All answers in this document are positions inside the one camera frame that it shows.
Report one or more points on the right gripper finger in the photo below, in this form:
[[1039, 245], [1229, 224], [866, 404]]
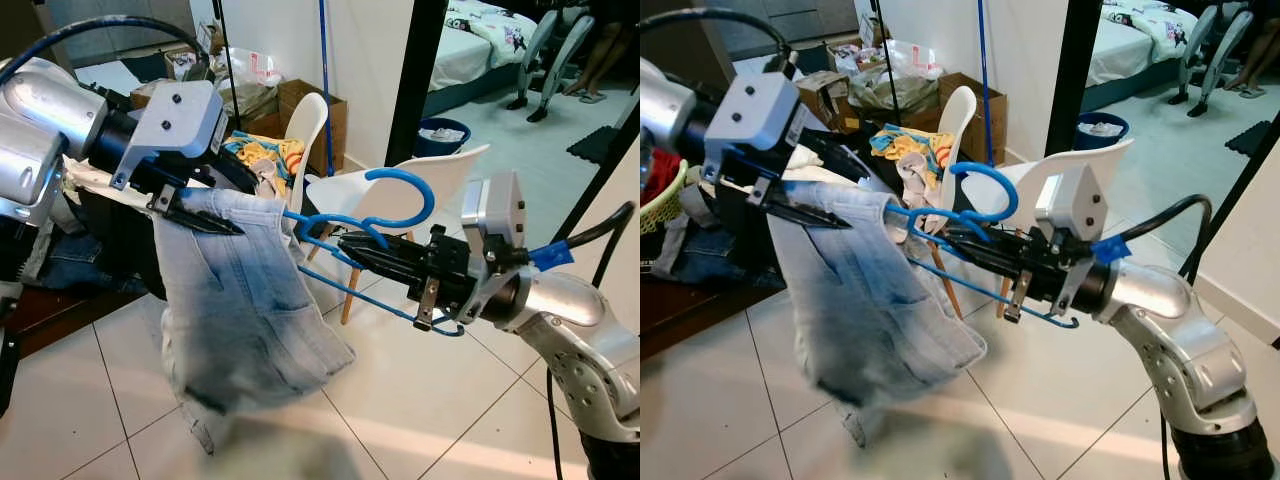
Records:
[[405, 280], [1005, 271], [390, 252], [995, 245]]

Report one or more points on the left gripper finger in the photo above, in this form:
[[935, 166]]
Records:
[[805, 214], [200, 216]]

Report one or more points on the blue plastic hanger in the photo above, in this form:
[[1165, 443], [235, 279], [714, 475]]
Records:
[[1014, 192], [400, 171]]

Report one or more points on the light blue denim shorts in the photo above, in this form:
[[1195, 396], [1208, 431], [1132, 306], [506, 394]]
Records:
[[240, 320], [860, 320]]

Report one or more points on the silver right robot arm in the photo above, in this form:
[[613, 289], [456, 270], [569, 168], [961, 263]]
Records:
[[1180, 340], [580, 350]]

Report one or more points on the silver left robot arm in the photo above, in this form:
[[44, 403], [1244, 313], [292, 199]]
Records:
[[670, 115], [40, 120]]

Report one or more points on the white flat garment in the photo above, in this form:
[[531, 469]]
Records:
[[830, 170], [100, 180]]

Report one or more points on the black crumpled garment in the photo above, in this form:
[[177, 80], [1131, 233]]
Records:
[[120, 250], [745, 240]]

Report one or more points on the beige cloth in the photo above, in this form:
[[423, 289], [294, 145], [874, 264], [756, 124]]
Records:
[[270, 185], [912, 180]]

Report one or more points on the yellow patterned cloth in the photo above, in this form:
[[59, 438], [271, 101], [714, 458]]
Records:
[[265, 152], [915, 145]]

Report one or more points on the dark blue jeans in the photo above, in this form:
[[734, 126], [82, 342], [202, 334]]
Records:
[[70, 265], [700, 262]]

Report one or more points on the green woven laundry basket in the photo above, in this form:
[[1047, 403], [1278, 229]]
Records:
[[668, 212]]

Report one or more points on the red crumpled cloth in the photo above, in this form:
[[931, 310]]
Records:
[[655, 175]]

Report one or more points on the blue bin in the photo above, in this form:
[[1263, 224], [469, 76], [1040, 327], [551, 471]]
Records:
[[440, 142], [1100, 135]]

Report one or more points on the brown cardboard box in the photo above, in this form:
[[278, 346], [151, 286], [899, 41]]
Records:
[[338, 130], [820, 85], [995, 120]]

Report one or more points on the olive plastic bag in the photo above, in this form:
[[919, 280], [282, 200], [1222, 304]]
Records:
[[250, 105], [900, 95]]

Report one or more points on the dark wooden table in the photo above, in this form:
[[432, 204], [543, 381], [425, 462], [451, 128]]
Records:
[[60, 310], [690, 310]]

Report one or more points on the thin black pole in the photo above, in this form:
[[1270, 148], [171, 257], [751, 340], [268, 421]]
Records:
[[229, 70], [882, 60]]

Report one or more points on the white red-printed plastic bag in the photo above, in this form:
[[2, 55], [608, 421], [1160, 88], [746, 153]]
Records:
[[245, 65], [910, 58]]

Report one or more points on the black foam mat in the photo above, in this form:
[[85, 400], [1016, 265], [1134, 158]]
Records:
[[595, 145], [1250, 138]]

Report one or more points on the blue pole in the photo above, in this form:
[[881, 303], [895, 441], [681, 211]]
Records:
[[324, 80], [983, 70]]

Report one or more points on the bed with white bedding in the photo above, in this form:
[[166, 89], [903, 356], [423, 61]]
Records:
[[1130, 50], [470, 55]]

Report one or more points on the person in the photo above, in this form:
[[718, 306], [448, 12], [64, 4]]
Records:
[[600, 50], [1262, 45]]

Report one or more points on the grey humanoid robot legs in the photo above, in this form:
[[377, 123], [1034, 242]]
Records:
[[1205, 50], [545, 55]]

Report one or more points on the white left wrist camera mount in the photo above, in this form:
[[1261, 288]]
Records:
[[755, 115], [175, 120]]

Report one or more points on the black door frame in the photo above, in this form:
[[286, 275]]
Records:
[[415, 80], [1075, 70]]

